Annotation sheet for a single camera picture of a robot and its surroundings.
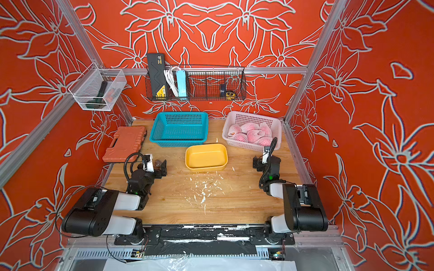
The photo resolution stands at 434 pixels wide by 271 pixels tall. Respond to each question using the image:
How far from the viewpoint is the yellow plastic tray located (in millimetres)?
940

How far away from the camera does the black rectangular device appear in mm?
870

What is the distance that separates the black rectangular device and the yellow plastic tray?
1.15ft
